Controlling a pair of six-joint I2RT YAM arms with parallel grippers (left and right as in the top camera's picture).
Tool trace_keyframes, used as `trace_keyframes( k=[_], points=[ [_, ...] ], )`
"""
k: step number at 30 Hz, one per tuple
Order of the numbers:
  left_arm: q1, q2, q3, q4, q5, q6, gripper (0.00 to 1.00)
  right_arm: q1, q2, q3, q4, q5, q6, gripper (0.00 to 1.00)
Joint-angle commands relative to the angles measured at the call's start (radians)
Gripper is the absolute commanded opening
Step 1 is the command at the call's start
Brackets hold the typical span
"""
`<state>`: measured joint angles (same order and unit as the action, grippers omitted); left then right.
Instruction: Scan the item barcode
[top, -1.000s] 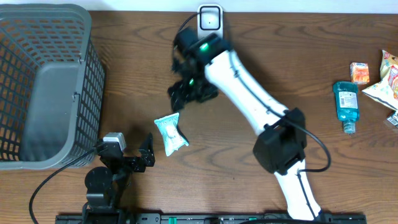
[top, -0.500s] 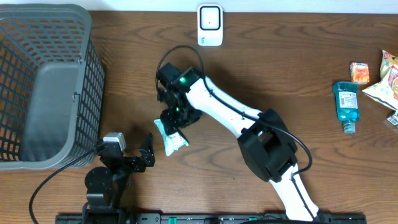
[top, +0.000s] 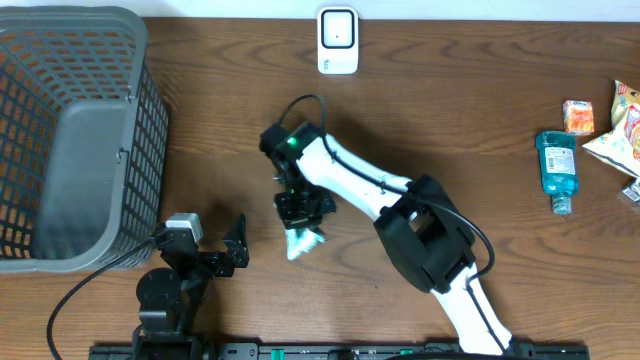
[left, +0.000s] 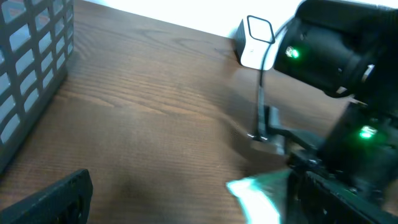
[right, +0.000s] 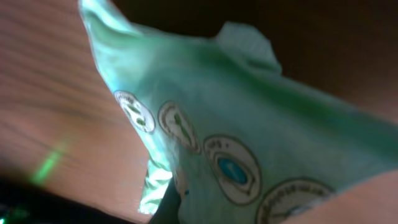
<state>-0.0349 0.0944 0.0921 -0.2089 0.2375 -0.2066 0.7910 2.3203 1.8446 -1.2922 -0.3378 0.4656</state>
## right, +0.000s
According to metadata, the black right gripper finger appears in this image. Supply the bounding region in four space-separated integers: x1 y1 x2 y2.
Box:
1 177 132 224

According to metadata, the light teal candy packet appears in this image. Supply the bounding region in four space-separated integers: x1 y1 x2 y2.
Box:
80 0 397 223

